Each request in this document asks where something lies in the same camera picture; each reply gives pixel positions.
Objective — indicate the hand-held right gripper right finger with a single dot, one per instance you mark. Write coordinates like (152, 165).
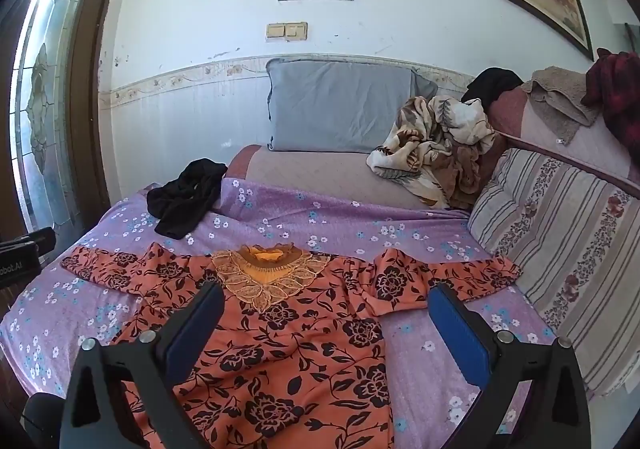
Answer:
(461, 336)

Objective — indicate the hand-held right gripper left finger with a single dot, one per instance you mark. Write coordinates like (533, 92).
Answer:
(190, 336)

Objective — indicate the orange floral dress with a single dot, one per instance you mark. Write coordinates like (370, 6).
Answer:
(280, 354)

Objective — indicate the striped floral cushion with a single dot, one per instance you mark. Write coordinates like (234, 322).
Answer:
(560, 249)

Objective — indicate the purple floral bed sheet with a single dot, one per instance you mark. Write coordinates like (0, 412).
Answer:
(325, 229)

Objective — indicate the beige floral blanket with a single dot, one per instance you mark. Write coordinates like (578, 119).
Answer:
(435, 149)

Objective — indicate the brown mattress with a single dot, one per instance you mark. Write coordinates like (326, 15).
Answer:
(330, 174)

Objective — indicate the pink sofa backrest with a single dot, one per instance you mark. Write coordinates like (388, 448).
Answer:
(550, 129)

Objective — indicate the black garment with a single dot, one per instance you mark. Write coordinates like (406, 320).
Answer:
(492, 84)

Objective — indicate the beige towel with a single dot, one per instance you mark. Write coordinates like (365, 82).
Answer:
(562, 96)

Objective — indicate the grey pillow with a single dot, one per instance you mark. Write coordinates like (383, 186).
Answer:
(340, 104)

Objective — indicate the red black cloth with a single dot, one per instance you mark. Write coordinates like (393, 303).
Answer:
(617, 89)

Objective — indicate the beige wall switch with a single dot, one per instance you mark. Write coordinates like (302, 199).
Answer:
(286, 31)

